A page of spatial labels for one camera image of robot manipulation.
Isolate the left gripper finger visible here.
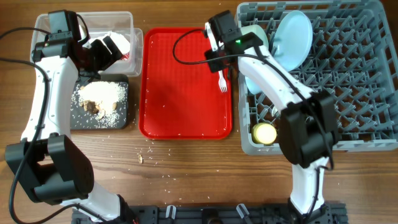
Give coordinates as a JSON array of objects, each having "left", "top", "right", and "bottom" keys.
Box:
[
  {"left": 79, "top": 71, "right": 101, "bottom": 85},
  {"left": 103, "top": 36, "right": 123, "bottom": 61}
]

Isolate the white napkin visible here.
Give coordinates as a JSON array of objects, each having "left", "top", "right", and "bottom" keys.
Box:
[{"left": 89, "top": 31, "right": 131, "bottom": 55}]

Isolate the red sauce packet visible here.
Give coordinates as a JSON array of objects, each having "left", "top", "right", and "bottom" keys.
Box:
[{"left": 121, "top": 53, "right": 129, "bottom": 60}]

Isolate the white plastic fork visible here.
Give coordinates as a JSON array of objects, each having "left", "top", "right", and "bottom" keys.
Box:
[{"left": 218, "top": 70, "right": 228, "bottom": 93}]

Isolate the light blue bowl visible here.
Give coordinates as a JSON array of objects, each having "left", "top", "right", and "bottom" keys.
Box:
[{"left": 245, "top": 77, "right": 263, "bottom": 95}]

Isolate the mint green bowl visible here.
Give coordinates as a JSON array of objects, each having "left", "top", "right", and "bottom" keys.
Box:
[{"left": 240, "top": 24, "right": 269, "bottom": 48}]

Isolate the light blue plate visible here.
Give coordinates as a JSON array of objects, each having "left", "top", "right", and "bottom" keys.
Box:
[{"left": 272, "top": 11, "right": 313, "bottom": 72}]

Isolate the yellow plastic cup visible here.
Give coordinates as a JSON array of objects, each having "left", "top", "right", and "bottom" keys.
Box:
[{"left": 251, "top": 123, "right": 277, "bottom": 145}]

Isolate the white plastic spoon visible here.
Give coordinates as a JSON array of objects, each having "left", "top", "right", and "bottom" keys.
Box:
[{"left": 271, "top": 106, "right": 280, "bottom": 118}]

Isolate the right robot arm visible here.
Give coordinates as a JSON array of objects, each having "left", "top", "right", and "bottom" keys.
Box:
[{"left": 205, "top": 11, "right": 340, "bottom": 223}]

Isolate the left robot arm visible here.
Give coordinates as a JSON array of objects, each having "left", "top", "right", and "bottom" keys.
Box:
[{"left": 5, "top": 10, "right": 136, "bottom": 223}]

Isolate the black food waste tray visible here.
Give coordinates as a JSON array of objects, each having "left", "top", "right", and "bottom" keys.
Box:
[{"left": 70, "top": 73, "right": 130, "bottom": 131}]

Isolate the clear plastic waste bin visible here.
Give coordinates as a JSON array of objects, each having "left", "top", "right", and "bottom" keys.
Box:
[{"left": 29, "top": 11, "right": 144, "bottom": 78}]

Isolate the grey dishwasher rack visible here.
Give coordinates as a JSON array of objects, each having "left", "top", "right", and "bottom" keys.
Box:
[{"left": 235, "top": 1, "right": 397, "bottom": 152}]

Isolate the food scraps and rice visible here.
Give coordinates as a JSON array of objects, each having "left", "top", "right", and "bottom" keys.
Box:
[{"left": 71, "top": 81, "right": 127, "bottom": 129}]

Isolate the red serving tray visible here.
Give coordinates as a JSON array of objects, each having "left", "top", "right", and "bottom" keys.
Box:
[{"left": 139, "top": 27, "right": 233, "bottom": 140}]

